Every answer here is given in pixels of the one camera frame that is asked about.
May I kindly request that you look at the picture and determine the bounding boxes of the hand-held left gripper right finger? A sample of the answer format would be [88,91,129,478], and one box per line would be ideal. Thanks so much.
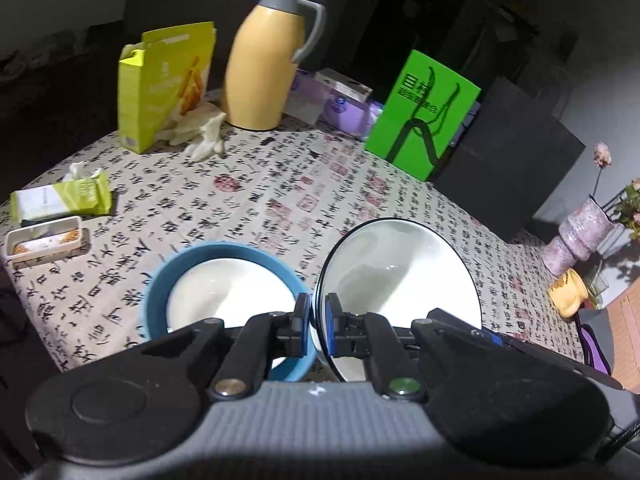
[325,293,481,401]

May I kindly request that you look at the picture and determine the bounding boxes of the green paper bag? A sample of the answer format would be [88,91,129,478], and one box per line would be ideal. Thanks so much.
[363,49,482,182]

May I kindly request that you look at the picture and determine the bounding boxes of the purple tissue pack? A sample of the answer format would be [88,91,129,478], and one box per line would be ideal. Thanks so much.
[320,95,386,136]
[285,69,326,123]

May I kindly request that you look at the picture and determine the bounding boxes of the green tissue pack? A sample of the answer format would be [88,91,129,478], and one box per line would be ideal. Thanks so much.
[10,162,113,226]

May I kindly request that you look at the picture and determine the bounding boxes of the white bowl black rim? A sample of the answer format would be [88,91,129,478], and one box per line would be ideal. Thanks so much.
[166,257,298,370]
[313,217,484,383]

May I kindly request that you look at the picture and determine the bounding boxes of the small white tray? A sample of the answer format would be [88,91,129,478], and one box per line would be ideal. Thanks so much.
[2,215,91,262]

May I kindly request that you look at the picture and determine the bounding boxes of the dried pink roses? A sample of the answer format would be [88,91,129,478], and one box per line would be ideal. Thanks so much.
[592,141,640,241]

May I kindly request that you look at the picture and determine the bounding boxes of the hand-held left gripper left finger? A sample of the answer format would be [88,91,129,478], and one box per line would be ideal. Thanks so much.
[142,294,313,403]

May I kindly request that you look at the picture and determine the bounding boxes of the pink hard case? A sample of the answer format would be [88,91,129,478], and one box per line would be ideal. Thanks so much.
[595,285,640,396]

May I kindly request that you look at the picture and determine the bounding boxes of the white rubber gloves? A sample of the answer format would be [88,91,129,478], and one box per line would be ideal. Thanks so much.
[157,102,228,162]

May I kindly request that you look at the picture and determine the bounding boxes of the yellow thermos jug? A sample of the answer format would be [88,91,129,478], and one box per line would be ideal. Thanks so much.
[219,0,328,132]

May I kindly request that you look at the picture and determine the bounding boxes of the yellow-green snack box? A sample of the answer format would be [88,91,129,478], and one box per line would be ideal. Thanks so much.
[117,21,217,155]

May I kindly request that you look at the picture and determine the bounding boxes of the small white carton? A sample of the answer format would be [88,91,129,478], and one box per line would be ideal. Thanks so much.
[314,67,373,103]

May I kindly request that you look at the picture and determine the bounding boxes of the grey purple cloth bag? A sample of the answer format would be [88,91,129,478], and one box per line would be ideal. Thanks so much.
[575,307,613,376]

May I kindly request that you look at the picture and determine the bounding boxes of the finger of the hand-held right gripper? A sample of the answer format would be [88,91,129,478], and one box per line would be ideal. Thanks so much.
[472,331,623,391]

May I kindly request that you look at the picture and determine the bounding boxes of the clear drinking glass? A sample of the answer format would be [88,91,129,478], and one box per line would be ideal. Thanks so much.
[582,265,611,308]

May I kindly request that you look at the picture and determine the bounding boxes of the calligraphy printed tablecloth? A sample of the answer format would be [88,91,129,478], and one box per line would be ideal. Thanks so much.
[0,87,601,376]

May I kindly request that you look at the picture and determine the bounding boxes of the yellow mug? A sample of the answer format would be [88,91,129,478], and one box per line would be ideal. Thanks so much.
[547,268,588,318]

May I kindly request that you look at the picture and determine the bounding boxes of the purple glass vase with flowers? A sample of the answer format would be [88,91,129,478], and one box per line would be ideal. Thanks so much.
[541,196,616,277]

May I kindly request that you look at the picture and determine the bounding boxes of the blue bowl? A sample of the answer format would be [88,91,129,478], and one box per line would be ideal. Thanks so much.
[143,241,318,383]

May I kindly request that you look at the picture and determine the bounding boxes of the dark paper bag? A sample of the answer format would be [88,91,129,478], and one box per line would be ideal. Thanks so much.
[430,75,587,243]

